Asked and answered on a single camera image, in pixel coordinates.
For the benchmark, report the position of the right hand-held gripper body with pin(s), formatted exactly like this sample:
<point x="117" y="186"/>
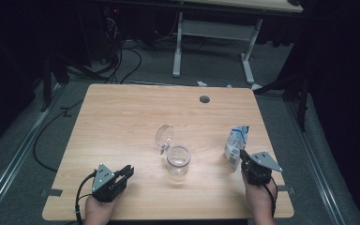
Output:
<point x="259" y="172"/>

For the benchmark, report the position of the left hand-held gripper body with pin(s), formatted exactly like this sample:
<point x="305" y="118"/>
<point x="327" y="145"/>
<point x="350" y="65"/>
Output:
<point x="104" y="182"/>

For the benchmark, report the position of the clear glass jar with lid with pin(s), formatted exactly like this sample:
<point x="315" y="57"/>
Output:
<point x="178" y="162"/>

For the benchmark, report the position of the person's right hand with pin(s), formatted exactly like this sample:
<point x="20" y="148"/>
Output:
<point x="261" y="200"/>

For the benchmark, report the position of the person's left hand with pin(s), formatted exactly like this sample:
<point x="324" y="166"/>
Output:
<point x="98" y="214"/>

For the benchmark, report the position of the grey tape strip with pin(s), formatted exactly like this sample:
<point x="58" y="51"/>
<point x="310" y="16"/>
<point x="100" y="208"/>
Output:
<point x="287" y="188"/>
<point x="52" y="192"/>

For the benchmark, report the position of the black metal stand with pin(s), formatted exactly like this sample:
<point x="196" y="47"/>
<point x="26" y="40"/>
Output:
<point x="47" y="84"/>
<point x="302" y="103"/>

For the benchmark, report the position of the small white plug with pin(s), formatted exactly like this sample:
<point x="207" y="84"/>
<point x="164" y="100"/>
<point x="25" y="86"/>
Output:
<point x="201" y="83"/>

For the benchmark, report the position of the white-framed desk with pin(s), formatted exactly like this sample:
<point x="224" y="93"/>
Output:
<point x="215" y="29"/>

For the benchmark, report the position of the metal floor rail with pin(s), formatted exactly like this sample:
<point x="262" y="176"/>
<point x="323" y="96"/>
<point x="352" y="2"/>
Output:
<point x="311" y="156"/>
<point x="20" y="153"/>

